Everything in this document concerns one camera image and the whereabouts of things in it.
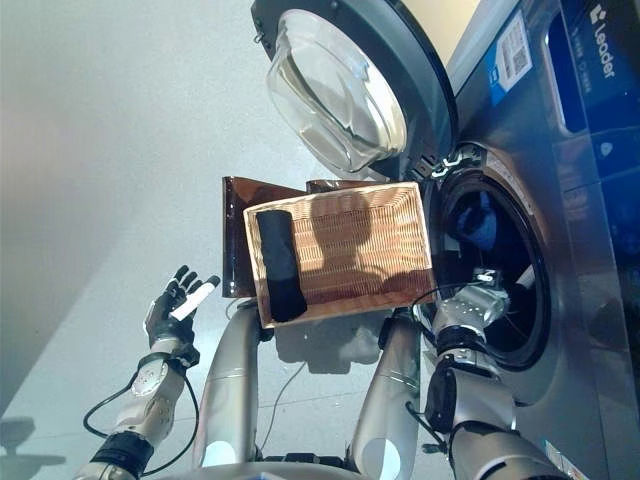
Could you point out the blue white energy sticker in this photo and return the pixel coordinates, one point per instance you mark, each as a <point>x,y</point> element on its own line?
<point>510,55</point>

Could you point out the white counter cabinet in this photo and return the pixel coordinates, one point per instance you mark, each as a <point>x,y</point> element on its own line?
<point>460,20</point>

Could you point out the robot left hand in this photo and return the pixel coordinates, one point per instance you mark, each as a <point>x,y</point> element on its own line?
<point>170,320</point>

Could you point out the black garment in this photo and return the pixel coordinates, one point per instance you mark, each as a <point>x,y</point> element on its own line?
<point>280,265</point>

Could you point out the grey front-load washing machine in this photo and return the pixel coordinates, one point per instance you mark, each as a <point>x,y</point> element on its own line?
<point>575,250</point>

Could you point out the blue garment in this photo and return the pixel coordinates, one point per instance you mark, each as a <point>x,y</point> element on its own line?
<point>477,220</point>

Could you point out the round glass washer door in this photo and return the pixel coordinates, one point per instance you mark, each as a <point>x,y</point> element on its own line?
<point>350,85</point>

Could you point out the robot grey torso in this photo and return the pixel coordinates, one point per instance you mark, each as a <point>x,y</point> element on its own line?
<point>300,472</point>

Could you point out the robot silver leg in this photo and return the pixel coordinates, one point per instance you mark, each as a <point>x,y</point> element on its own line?
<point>232,390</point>
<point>387,395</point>

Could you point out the glossy brown wooden stool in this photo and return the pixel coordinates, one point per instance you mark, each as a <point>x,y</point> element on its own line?
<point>235,235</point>

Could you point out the colourful rating label sticker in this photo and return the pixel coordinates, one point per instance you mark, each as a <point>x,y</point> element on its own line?
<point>562,460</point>

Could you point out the robot left silver arm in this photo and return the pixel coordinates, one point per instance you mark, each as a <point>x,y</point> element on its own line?
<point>145,400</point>

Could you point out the tan wicker laundry basket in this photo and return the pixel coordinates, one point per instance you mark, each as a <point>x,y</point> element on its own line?
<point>350,250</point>

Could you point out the robot right silver leg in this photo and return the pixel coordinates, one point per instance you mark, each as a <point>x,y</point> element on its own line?
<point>387,395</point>

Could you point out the robot right silver arm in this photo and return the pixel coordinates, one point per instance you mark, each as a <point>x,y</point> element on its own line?
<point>470,390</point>

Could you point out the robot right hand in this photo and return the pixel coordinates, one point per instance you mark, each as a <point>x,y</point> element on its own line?
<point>517,285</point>

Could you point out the robot left silver leg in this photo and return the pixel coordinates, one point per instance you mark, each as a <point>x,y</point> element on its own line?
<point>232,390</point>

